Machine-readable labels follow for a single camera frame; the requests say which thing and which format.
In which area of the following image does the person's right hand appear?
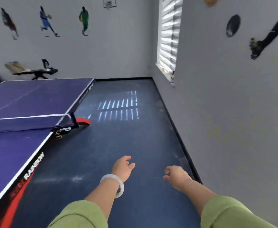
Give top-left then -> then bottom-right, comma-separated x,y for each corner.
163,165 -> 193,191

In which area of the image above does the person's left hand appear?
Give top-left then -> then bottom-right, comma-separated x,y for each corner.
111,155 -> 136,183

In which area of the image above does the dark table tennis net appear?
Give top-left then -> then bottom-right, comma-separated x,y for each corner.
0,113 -> 73,134

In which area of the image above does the blue table tennis table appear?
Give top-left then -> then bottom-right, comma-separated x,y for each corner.
0,78 -> 96,228

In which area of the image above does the green right sleeve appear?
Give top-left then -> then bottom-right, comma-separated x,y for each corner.
200,195 -> 278,228

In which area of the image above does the black sit-up bench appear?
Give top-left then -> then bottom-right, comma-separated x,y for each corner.
12,67 -> 58,80

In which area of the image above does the striped zebra window blind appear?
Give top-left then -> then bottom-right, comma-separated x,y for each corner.
157,0 -> 184,75

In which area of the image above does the brown paper bag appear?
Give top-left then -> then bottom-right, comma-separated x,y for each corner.
4,61 -> 31,74

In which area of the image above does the white jade bracelet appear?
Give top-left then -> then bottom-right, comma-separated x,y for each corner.
99,174 -> 125,199

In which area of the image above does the green player wall sticker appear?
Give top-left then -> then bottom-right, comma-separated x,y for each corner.
79,6 -> 89,36

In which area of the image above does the black football wall sticker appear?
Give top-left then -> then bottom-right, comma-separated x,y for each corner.
225,14 -> 241,38

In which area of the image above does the basketball hoop wall sticker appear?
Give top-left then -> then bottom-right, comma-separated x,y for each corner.
102,0 -> 117,9

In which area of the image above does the blue player wall sticker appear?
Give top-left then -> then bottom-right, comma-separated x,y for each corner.
39,6 -> 60,38

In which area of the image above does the footballer leg wall sticker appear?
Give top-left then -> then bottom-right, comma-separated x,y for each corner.
249,3 -> 278,60

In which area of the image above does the red player wall sticker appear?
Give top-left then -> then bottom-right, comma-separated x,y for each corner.
0,7 -> 19,41

